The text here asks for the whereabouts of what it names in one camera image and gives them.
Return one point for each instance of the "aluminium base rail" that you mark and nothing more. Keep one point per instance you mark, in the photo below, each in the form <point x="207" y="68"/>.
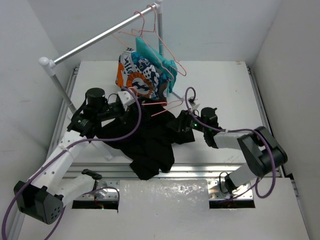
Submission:
<point x="227" y="86"/>

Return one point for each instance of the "black shirt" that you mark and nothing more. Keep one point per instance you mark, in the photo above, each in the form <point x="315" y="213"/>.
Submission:
<point x="150" y="146"/>

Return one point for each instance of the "silver clothes rack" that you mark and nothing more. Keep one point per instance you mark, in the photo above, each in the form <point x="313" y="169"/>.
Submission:
<point x="49" y="67"/>

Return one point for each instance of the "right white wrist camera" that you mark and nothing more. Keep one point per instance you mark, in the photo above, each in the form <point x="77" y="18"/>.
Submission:
<point x="193" y="105"/>

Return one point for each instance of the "teal shirt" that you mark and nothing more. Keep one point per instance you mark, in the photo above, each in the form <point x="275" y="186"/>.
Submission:
<point x="167" y="67"/>

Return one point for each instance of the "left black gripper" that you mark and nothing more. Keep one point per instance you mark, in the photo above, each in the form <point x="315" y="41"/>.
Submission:
<point x="116" y="107"/>

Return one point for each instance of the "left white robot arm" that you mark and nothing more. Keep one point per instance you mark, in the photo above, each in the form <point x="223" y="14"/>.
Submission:
<point x="43" y="196"/>

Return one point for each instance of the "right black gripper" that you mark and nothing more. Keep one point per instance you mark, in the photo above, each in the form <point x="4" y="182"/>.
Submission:
<point x="182" y="121"/>

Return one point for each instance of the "orange navy patterned shirt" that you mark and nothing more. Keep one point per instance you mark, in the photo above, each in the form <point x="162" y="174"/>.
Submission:
<point x="137" y="72"/>

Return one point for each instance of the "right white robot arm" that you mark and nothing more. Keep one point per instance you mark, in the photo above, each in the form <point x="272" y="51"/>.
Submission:
<point x="261" y="151"/>

